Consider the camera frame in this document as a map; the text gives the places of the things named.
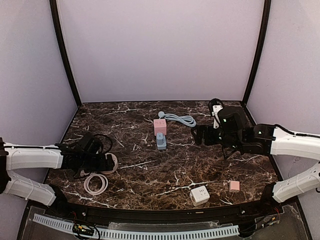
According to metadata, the blue power strip cable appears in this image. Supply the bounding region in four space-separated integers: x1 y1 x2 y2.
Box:
158 111 197 128

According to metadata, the pink round socket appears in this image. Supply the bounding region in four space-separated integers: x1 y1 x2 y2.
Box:
101 153 119 175

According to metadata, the pink cable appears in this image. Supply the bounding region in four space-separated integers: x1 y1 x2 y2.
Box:
83 174 109 196

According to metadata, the pink cube socket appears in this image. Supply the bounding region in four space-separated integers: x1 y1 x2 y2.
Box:
153 118 167 136

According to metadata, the white cube socket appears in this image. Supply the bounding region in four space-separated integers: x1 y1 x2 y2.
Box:
189 185 210 207

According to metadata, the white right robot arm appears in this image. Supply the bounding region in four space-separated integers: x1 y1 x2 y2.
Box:
191 105 320 204

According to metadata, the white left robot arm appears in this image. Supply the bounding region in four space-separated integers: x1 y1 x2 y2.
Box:
0 133 119 207

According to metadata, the small pink charger plug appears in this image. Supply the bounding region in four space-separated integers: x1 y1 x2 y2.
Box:
229 180 241 193

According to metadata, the small circuit board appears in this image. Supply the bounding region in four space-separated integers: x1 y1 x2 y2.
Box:
72 223 95 237

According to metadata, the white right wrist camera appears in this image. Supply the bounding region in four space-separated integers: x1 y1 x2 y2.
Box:
208 98 225 129

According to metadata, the white slotted cable duct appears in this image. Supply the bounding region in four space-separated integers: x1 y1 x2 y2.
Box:
32 213 240 240

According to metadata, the black right corner post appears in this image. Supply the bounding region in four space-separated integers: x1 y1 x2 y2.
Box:
242 0 272 106

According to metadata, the black corner post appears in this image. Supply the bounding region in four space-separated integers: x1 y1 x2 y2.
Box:
49 0 82 108
242 0 272 106

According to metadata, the black left corner post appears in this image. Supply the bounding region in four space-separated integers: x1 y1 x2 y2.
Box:
49 0 82 108

